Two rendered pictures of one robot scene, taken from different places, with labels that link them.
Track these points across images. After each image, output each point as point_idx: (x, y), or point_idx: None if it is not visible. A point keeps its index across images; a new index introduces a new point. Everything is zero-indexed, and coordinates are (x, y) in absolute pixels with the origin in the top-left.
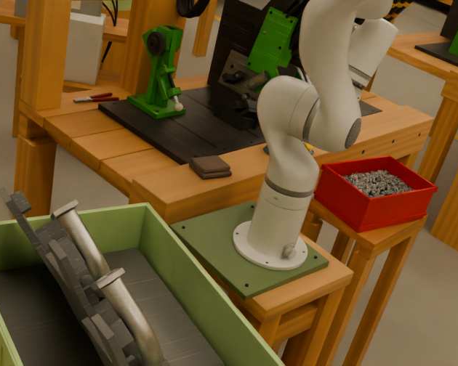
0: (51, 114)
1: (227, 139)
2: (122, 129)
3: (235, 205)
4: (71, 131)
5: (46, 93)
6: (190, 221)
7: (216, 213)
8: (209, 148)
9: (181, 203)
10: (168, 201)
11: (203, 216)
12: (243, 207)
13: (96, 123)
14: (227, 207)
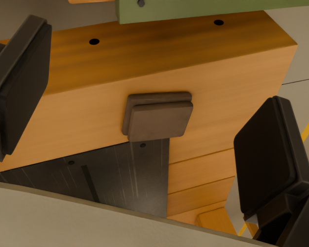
0: (216, 204)
1: (44, 184)
2: (170, 192)
3: (101, 45)
4: (225, 184)
5: (222, 226)
6: (281, 2)
7: (224, 8)
8: (100, 163)
9: (263, 44)
10: (292, 49)
11: (250, 7)
12: (159, 8)
13: (189, 197)
14: (126, 42)
